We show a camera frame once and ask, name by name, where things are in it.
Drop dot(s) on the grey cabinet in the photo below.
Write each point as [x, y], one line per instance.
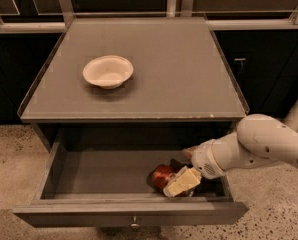
[180, 75]

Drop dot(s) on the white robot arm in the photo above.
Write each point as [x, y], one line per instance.
[258, 140]

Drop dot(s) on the grey open top drawer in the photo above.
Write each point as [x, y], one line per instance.
[105, 186]

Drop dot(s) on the metal railing frame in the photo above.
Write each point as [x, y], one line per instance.
[221, 15]

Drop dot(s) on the red coke can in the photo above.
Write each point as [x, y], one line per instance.
[166, 179]

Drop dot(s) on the white paper bowl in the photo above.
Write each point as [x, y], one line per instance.
[108, 72]

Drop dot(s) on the silver drawer knob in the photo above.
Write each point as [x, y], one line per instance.
[134, 225]

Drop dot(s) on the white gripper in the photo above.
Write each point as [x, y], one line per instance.
[204, 160]

